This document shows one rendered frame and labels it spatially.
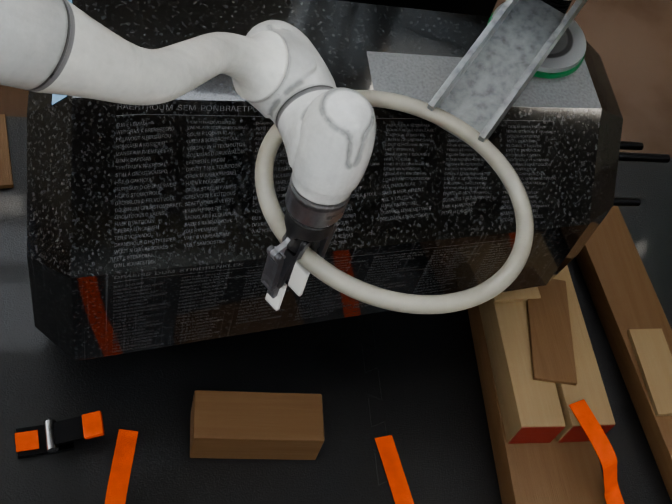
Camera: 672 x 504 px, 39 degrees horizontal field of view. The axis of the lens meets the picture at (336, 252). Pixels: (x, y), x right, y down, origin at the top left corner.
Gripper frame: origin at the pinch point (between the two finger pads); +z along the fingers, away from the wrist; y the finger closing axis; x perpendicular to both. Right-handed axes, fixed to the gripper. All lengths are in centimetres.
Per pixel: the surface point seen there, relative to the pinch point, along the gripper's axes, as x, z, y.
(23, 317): 64, 83, -10
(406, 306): -17.7, -10.4, 6.5
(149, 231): 32.4, 19.4, -1.7
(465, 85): 11, -11, 53
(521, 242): -20.0, -10.3, 33.0
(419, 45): 29, -2, 63
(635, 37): 40, 70, 224
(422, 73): 23, -2, 57
